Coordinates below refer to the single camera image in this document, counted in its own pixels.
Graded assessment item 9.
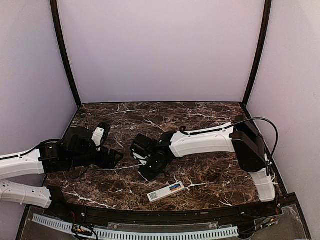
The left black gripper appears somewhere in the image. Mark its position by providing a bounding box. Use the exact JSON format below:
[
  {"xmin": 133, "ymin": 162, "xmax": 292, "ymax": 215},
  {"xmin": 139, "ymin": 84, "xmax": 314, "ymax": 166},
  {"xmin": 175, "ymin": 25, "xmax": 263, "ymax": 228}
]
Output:
[{"xmin": 68, "ymin": 145, "xmax": 124, "ymax": 170}]

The white remote control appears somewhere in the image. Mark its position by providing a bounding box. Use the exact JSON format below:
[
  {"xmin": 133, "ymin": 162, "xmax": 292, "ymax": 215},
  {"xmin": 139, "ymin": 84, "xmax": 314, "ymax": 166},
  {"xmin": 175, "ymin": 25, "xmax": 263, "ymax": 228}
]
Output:
[{"xmin": 147, "ymin": 181, "xmax": 185, "ymax": 203}]

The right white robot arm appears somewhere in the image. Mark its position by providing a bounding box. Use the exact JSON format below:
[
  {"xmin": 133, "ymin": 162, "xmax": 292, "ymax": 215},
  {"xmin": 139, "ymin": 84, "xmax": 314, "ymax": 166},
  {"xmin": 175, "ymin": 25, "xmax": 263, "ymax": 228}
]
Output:
[{"xmin": 130, "ymin": 116, "xmax": 276, "ymax": 217}]

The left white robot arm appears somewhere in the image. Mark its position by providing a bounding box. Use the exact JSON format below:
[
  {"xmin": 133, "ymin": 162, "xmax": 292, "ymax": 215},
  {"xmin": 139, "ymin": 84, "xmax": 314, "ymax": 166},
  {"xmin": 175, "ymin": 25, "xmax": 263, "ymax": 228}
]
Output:
[{"xmin": 0, "ymin": 122, "xmax": 124, "ymax": 218}]

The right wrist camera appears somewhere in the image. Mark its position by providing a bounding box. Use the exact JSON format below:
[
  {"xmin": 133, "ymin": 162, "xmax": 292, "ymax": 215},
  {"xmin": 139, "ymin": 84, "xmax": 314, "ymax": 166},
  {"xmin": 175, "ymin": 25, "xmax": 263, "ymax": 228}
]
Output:
[{"xmin": 130, "ymin": 149, "xmax": 149, "ymax": 165}]

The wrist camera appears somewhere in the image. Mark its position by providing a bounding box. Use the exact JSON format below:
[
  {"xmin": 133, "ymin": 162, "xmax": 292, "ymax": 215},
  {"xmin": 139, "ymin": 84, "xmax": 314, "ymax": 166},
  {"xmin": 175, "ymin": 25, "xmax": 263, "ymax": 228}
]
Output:
[
  {"xmin": 91, "ymin": 122, "xmax": 111, "ymax": 151},
  {"xmin": 130, "ymin": 149, "xmax": 149, "ymax": 165}
]

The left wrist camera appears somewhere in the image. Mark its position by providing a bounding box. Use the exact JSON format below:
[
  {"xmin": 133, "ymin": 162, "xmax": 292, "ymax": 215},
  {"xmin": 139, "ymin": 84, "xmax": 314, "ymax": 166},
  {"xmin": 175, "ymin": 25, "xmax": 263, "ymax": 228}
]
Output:
[{"xmin": 91, "ymin": 122, "xmax": 111, "ymax": 151}]

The white slotted cable duct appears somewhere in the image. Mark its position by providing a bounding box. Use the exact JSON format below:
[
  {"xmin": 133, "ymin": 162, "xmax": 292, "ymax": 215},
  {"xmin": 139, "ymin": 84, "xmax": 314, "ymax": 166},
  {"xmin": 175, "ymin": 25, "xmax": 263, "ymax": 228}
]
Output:
[{"xmin": 32, "ymin": 214, "xmax": 239, "ymax": 240}]

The black front rail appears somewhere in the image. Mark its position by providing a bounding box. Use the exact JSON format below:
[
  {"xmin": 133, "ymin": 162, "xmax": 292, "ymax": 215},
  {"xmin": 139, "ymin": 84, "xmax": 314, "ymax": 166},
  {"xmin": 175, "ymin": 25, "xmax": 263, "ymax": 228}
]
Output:
[{"xmin": 44, "ymin": 193, "xmax": 298, "ymax": 226}]

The left black frame post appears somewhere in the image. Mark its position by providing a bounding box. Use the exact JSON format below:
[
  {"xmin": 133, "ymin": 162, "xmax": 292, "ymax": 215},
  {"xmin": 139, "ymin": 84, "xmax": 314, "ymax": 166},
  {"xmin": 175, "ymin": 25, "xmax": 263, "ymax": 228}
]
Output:
[{"xmin": 49, "ymin": 0, "xmax": 82, "ymax": 108}]

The black frame post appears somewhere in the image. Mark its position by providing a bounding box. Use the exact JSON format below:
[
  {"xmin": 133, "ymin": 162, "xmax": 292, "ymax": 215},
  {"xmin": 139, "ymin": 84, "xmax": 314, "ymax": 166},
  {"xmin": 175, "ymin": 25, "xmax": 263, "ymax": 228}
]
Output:
[
  {"xmin": 49, "ymin": 0, "xmax": 82, "ymax": 108},
  {"xmin": 241, "ymin": 0, "xmax": 272, "ymax": 109}
]

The right black frame post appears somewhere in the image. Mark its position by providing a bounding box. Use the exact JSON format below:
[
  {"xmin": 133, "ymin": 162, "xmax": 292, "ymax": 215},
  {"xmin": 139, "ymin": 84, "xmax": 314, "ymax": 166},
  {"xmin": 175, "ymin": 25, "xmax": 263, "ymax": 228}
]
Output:
[{"xmin": 241, "ymin": 0, "xmax": 272, "ymax": 109}]

